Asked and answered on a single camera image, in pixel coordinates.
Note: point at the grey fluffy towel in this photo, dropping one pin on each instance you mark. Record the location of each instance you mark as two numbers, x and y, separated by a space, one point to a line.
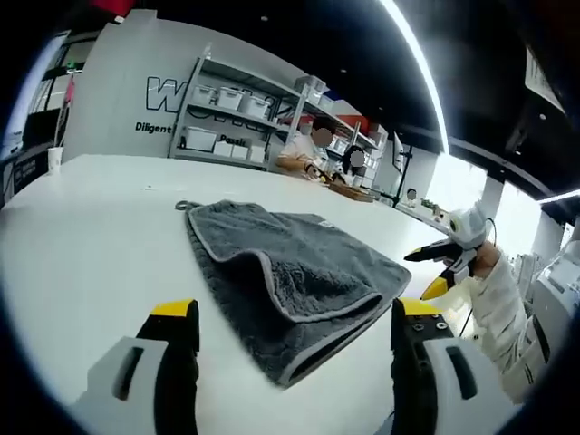
290 281

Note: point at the person's right hand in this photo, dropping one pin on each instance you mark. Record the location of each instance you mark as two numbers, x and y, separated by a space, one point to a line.
487 260

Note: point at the black pole stand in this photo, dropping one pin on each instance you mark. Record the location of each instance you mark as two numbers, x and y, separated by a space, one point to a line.
403 167

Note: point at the brown wooden board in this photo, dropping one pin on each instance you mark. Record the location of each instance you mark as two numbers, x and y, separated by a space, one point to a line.
353 192

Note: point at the white machine cabinet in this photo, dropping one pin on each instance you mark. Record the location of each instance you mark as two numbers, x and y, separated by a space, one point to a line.
555 290

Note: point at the grey metal storage shelf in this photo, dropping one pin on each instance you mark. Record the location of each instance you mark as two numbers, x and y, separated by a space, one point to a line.
235 122
358 131

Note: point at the white hanging sign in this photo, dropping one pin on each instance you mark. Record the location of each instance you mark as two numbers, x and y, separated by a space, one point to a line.
544 77

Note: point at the white ceiling light strip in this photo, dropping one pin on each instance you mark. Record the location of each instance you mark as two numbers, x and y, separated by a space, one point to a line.
421 59

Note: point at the white paper cup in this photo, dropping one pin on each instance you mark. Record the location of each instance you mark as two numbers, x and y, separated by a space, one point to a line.
55 161

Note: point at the group of white storage bins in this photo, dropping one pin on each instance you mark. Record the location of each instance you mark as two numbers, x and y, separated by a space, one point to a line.
231 99

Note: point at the black monitor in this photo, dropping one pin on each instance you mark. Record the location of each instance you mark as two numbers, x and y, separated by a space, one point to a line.
41 129

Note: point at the pink flag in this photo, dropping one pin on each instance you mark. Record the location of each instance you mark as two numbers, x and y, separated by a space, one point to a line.
70 90

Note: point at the red ceiling panel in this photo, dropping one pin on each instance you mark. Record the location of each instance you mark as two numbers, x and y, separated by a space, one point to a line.
111 6

